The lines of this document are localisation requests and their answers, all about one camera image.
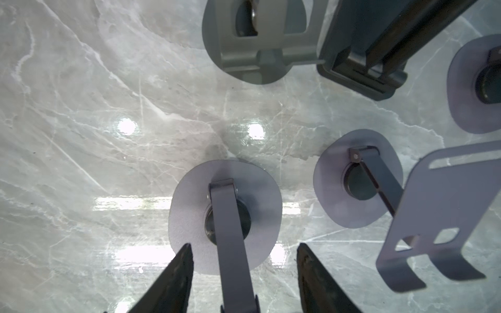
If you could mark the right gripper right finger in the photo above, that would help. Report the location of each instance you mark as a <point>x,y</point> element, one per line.
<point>319,292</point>

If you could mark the black folding phone stand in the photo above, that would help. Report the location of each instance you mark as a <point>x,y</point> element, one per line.
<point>368,43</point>

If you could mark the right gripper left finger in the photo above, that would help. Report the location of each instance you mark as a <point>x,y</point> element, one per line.
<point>171,291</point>

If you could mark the dark grey round phone stand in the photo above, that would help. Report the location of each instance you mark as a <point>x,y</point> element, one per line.
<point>259,42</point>

